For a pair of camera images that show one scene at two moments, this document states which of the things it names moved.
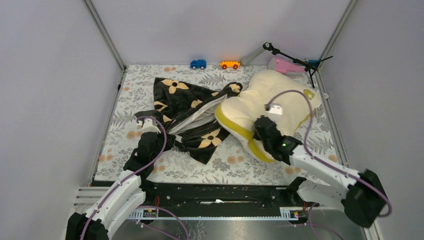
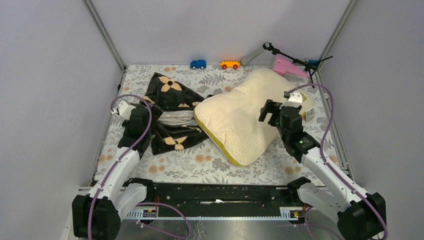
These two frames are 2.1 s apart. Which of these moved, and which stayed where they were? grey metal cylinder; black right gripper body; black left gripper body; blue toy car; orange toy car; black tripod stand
Moved: black left gripper body; black right gripper body
Stayed: orange toy car; blue toy car; grey metal cylinder; black tripod stand
